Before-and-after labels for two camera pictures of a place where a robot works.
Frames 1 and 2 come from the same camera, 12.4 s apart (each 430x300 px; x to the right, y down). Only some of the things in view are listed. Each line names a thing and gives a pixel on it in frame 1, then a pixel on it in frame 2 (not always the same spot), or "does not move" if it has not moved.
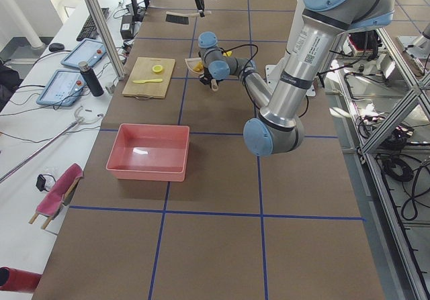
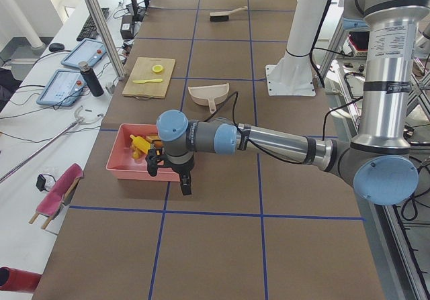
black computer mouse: [56, 46] does not move
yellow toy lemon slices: [157, 68] does not move
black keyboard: [89, 31] does not move
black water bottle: [91, 79] does not move
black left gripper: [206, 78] to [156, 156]
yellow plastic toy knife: [143, 81] does not move
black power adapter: [127, 27] does not move
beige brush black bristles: [181, 18] to [224, 16]
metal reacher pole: [77, 121] does not move
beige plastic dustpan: [191, 61] to [210, 95]
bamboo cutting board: [149, 78] does not move
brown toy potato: [199, 67] to [158, 143]
